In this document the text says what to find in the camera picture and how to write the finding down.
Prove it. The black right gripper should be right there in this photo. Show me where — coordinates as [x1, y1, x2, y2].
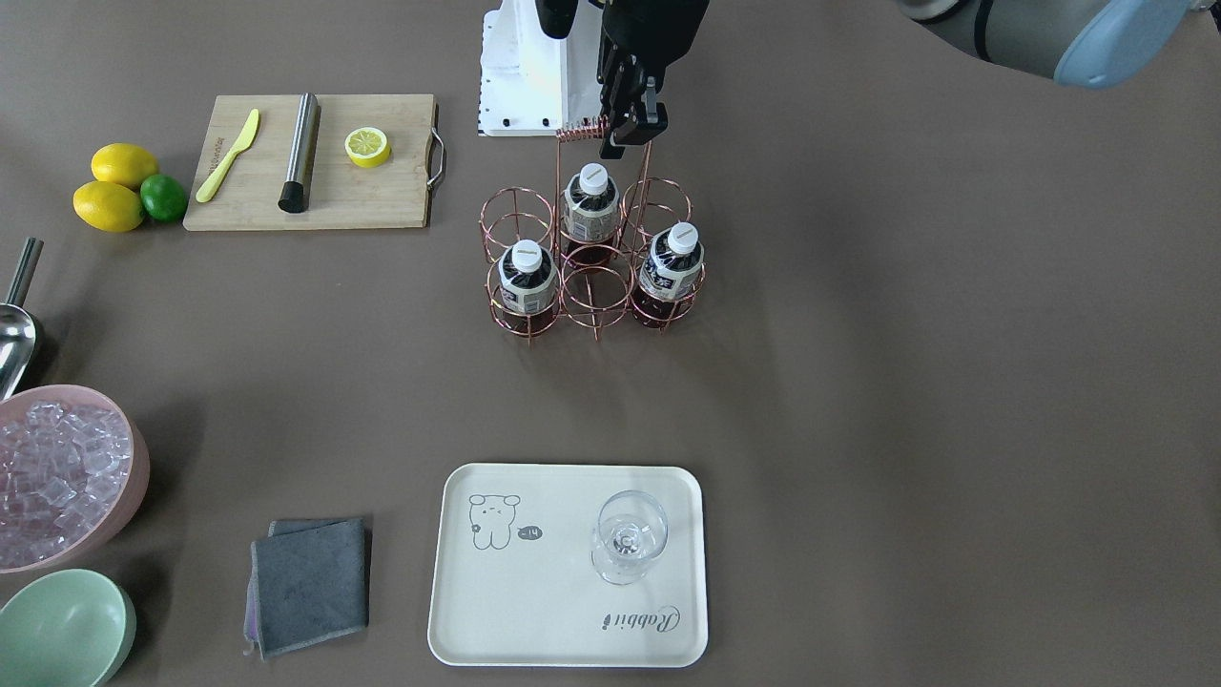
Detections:
[596, 1, 709, 160]

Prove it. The copper wire bottle basket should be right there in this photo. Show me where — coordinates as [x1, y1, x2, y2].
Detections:
[477, 113, 706, 340]

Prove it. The tea bottle carried to tray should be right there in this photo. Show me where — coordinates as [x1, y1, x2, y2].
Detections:
[630, 221, 705, 329]

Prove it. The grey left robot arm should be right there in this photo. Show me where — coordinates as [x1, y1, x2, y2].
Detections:
[897, 1, 1193, 90]

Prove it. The tea bottle in basket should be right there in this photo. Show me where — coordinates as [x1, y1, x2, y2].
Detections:
[562, 162, 619, 266]

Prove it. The tea bottle white cap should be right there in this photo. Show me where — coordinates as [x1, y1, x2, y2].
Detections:
[497, 239, 557, 338]

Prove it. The lemon half slice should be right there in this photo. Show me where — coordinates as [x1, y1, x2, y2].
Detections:
[343, 126, 391, 168]

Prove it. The steel muddler black tip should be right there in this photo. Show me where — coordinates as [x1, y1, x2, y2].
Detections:
[278, 93, 321, 214]

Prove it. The bamboo cutting board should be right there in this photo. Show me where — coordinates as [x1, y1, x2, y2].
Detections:
[183, 94, 437, 232]

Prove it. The clear wine glass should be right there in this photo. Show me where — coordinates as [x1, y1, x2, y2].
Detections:
[591, 489, 669, 586]

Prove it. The yellow plastic knife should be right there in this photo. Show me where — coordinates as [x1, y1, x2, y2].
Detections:
[195, 109, 261, 203]

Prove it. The green lime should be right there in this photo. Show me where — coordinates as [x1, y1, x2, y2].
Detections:
[138, 174, 189, 223]

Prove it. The cream rabbit tray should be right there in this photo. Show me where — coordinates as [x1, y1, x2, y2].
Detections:
[427, 464, 708, 667]

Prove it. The upper whole lemon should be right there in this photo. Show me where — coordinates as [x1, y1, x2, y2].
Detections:
[89, 142, 160, 192]

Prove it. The whole lemon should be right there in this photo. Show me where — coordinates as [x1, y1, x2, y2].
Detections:
[72, 181, 147, 232]
[89, 142, 160, 192]

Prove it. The lower whole lemon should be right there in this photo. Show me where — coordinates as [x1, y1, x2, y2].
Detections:
[72, 181, 147, 232]

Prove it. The grey folded cloth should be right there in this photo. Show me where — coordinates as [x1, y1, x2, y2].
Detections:
[243, 517, 369, 661]

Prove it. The steel ice scoop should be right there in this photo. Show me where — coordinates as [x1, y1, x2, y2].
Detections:
[1, 238, 44, 400]

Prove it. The pink bowl of ice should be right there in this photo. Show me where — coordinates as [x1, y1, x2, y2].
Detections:
[1, 386, 150, 574]

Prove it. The green bowl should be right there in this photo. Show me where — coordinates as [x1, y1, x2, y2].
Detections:
[1, 569, 136, 686]

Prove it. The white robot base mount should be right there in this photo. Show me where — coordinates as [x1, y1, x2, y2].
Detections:
[477, 1, 608, 138]

